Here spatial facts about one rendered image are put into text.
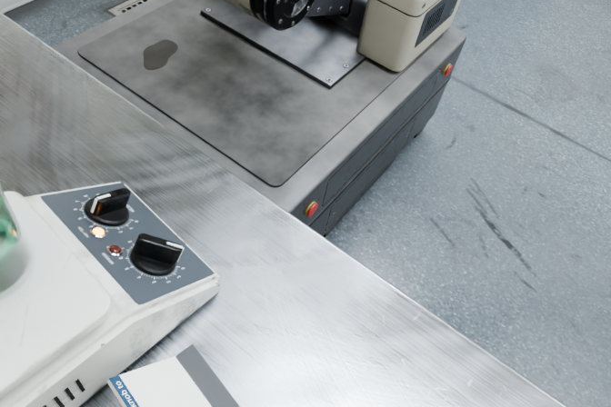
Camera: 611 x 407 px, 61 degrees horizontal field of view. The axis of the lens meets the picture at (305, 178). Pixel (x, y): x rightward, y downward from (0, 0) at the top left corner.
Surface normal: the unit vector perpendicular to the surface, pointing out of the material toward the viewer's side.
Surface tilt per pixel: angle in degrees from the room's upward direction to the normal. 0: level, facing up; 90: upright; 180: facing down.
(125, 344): 90
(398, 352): 0
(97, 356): 90
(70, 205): 30
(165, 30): 0
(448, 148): 0
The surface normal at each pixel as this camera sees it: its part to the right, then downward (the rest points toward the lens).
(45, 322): 0.12, -0.63
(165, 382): 0.57, -0.78
